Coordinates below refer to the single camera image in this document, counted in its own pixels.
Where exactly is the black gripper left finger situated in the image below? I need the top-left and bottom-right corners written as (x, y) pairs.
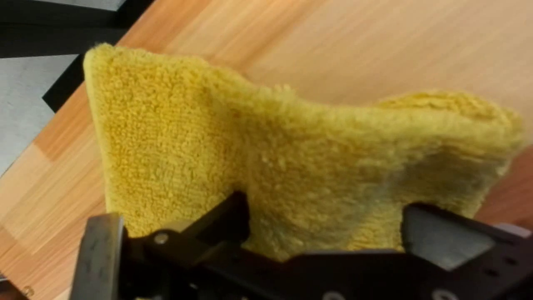
top-left (69, 190), bottom-right (252, 300)

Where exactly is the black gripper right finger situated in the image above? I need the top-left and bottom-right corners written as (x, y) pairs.
top-left (402, 202), bottom-right (533, 280)

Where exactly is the black kitchen frame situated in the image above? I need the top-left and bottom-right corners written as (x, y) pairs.
top-left (0, 0), bottom-right (157, 115)

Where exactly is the yellow terry towel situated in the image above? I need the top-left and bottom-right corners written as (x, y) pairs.
top-left (82, 42), bottom-right (527, 264)

